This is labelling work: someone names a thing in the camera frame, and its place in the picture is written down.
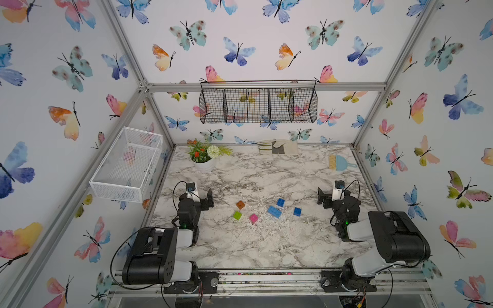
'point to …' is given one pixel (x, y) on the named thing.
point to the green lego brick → (237, 215)
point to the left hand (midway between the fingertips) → (202, 188)
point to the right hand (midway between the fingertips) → (331, 186)
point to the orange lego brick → (240, 205)
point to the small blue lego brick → (280, 202)
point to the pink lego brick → (253, 218)
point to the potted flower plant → (203, 155)
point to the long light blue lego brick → (275, 212)
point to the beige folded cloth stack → (278, 147)
